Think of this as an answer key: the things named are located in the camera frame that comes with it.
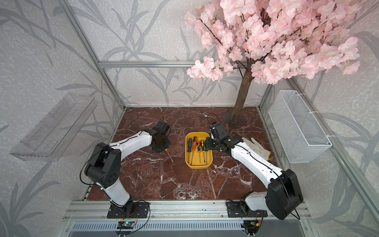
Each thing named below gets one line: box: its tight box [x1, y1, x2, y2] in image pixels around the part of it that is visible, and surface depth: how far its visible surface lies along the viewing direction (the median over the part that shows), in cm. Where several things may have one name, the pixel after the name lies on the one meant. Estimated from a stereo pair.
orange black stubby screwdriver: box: [196, 141, 201, 164], surface depth 98 cm
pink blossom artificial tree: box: [183, 0, 362, 129], surface depth 55 cm
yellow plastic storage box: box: [185, 131, 214, 170], surface depth 95 cm
